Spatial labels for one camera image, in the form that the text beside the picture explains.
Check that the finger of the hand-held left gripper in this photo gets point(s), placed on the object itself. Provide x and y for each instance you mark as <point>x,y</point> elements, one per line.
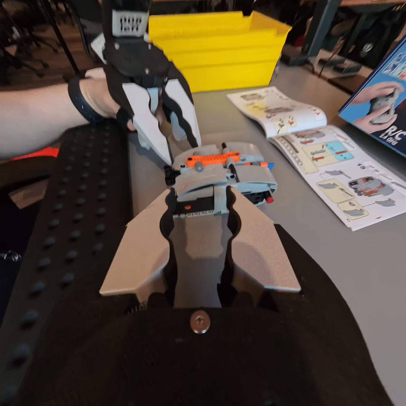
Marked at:
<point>190,107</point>
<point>146,127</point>

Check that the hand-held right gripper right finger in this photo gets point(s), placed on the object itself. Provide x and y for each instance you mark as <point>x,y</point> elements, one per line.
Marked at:
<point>263,253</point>

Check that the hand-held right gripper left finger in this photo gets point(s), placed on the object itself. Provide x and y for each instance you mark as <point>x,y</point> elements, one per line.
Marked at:
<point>139,257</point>

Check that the grey orange brick toy model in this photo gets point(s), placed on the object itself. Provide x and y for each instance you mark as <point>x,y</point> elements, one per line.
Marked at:
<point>206,177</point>

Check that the person's left forearm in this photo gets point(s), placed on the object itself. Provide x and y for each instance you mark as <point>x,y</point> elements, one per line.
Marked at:
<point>35,123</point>

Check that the grey desk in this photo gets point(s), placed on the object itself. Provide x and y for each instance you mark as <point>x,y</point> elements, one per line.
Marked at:
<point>317,260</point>

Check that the person's left hand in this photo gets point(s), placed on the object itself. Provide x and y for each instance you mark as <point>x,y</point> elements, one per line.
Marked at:
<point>98,92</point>

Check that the white printed leaflet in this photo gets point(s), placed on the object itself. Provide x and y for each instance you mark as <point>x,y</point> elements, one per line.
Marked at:
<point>99,47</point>

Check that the yellow plastic bin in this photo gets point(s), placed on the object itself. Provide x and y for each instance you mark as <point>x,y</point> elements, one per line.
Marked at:
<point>222,54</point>

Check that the black wristband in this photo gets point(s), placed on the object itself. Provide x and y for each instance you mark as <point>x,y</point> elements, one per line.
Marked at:
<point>77,101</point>

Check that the black studded panel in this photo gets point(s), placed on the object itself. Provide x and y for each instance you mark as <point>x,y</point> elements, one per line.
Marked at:
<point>76,222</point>

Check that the open instruction booklet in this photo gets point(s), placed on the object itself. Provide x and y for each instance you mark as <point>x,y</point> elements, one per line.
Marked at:
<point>326,165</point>

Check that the orange traffic cone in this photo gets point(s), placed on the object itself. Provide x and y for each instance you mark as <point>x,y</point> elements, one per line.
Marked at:
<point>38,154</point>

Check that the black flat device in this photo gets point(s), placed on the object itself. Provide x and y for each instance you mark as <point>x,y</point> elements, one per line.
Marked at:
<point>295,55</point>

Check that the blue cardboard box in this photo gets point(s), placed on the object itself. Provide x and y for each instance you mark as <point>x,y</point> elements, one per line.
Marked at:
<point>377,104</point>

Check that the grey metal post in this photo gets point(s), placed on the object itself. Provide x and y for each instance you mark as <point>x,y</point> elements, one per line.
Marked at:
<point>320,25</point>

